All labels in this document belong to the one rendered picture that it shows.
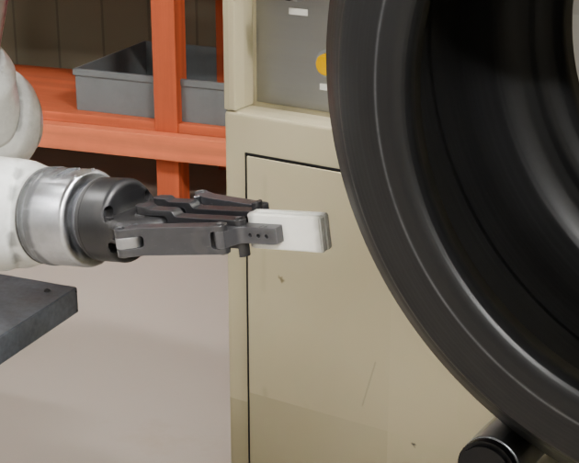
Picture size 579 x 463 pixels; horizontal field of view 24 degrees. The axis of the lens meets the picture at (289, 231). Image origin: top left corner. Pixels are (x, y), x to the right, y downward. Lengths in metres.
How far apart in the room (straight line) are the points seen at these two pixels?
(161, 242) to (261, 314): 0.86
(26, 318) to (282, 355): 0.38
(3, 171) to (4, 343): 0.62
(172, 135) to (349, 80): 3.23
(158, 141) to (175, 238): 3.03
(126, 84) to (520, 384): 3.41
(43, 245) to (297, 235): 0.25
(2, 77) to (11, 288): 0.34
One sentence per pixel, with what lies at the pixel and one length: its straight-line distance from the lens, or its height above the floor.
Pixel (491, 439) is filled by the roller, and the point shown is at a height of 0.92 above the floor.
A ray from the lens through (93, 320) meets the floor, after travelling 3.48.
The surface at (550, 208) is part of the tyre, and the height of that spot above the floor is 1.02.
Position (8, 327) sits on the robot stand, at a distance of 1.84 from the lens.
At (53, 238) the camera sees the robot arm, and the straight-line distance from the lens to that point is 1.19.
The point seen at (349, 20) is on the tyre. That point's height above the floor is 1.21.
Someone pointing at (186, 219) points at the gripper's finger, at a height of 1.01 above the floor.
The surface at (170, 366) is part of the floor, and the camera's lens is 3.21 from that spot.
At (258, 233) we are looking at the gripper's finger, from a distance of 1.08.
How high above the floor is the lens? 1.38
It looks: 20 degrees down
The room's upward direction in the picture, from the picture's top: straight up
